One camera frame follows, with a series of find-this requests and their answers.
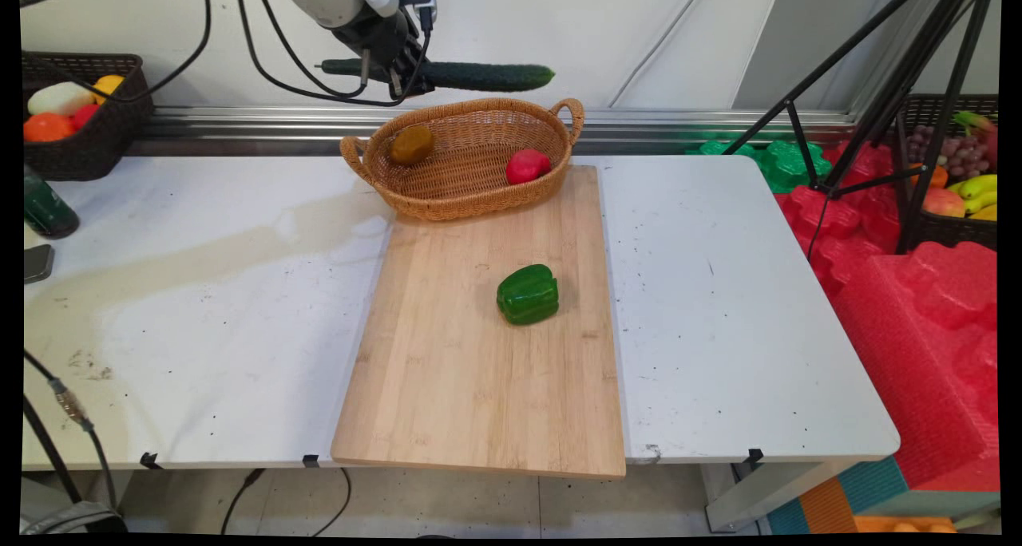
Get purple grapes bunch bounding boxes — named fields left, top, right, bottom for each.
left=905, top=125, right=992, bottom=182

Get dark green bottle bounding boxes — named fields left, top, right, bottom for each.
left=23, top=165, right=81, bottom=240

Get large red foam tray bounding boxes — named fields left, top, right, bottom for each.
left=829, top=240, right=1000, bottom=492

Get yellow fruit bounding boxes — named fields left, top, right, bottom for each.
left=91, top=73, right=127, bottom=105

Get orange pink peach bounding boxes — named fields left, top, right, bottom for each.
left=921, top=187, right=968, bottom=219

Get black hanging cable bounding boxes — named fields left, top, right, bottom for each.
left=20, top=0, right=213, bottom=105

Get dark green cucumber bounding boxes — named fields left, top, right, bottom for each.
left=319, top=57, right=557, bottom=94

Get black camera cable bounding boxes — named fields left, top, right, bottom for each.
left=233, top=0, right=437, bottom=109

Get red round fruit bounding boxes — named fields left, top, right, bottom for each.
left=505, top=148, right=553, bottom=186

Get black tripod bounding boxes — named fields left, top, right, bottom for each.
left=722, top=0, right=999, bottom=256

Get yellow bananas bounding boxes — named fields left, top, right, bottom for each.
left=945, top=174, right=999, bottom=222

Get aluminium wall rail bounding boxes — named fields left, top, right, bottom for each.
left=128, top=105, right=873, bottom=157

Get wooden cutting board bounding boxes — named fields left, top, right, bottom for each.
left=331, top=165, right=628, bottom=479

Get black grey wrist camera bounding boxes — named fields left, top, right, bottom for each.
left=398, top=0, right=439, bottom=33

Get orange round fruit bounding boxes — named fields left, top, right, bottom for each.
left=23, top=112, right=77, bottom=144

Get green foam tray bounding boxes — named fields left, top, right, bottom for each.
left=685, top=138, right=834, bottom=195

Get dark woven fruit basket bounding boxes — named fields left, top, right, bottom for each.
left=893, top=93, right=999, bottom=252
left=22, top=51, right=156, bottom=183

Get cable with metal connector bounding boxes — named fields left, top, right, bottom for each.
left=22, top=347, right=121, bottom=512

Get red fruit with green leaves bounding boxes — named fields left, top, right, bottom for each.
left=951, top=110, right=999, bottom=172

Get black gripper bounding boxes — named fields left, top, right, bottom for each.
left=331, top=7, right=437, bottom=100

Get brown potato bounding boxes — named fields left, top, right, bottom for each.
left=389, top=125, right=437, bottom=168

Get white table leg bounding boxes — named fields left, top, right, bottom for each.
left=701, top=459, right=857, bottom=533

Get pale green melon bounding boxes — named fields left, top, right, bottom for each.
left=27, top=81, right=97, bottom=118

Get green bell pepper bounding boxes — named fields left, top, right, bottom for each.
left=496, top=263, right=561, bottom=326

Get dark phone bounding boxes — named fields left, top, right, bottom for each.
left=23, top=243, right=56, bottom=286

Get black cable under table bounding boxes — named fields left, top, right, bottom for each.
left=219, top=467, right=267, bottom=536
left=313, top=467, right=355, bottom=538

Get small red foam tray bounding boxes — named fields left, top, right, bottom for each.
left=773, top=142, right=905, bottom=293

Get wicker basket with handles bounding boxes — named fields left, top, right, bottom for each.
left=339, top=97, right=586, bottom=223

